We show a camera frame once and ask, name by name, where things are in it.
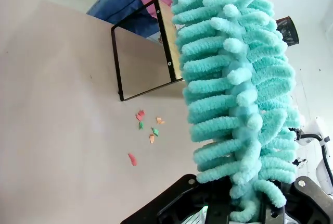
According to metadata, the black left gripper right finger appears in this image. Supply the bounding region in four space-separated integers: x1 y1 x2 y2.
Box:
262 176 333 224

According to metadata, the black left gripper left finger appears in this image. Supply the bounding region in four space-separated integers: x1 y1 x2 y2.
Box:
120 173 233 224

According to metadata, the teal chenille duster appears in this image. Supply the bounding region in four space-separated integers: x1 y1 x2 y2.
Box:
166 0 303 223

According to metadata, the black mesh cup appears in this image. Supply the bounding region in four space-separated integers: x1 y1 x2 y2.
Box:
276 16 300 46

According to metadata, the person in pink hoodie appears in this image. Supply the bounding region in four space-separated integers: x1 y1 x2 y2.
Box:
87 0 279 41

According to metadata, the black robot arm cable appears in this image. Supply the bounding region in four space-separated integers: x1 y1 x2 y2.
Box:
299 133 333 187

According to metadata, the two-tier wooden shelf black frame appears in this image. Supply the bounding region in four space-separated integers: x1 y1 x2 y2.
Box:
111 0 187 102

